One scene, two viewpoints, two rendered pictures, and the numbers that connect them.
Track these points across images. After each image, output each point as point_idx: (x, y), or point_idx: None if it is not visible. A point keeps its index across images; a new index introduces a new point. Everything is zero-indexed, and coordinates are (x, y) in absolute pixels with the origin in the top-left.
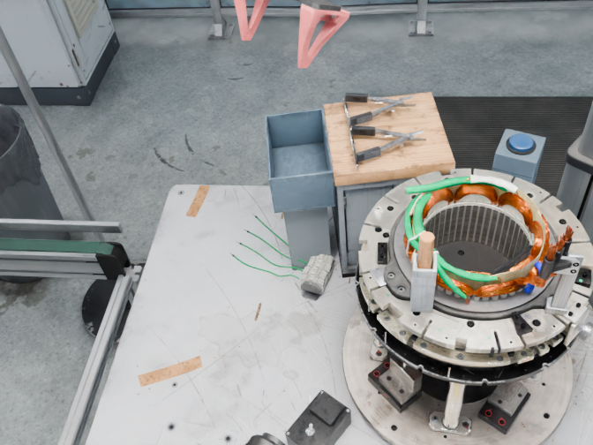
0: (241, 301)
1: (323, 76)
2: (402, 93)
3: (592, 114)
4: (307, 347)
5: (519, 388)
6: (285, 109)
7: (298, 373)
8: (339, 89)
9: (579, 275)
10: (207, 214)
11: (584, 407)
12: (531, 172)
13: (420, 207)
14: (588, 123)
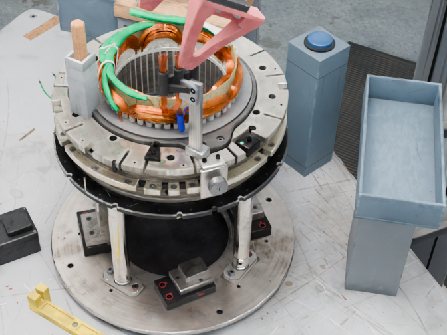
0: (18, 121)
1: (328, 10)
2: (406, 55)
3: (421, 44)
4: (48, 178)
5: (201, 271)
6: (267, 29)
7: (24, 195)
8: (338, 28)
9: (245, 138)
10: (43, 41)
11: (268, 324)
12: (316, 72)
13: (131, 28)
14: (418, 55)
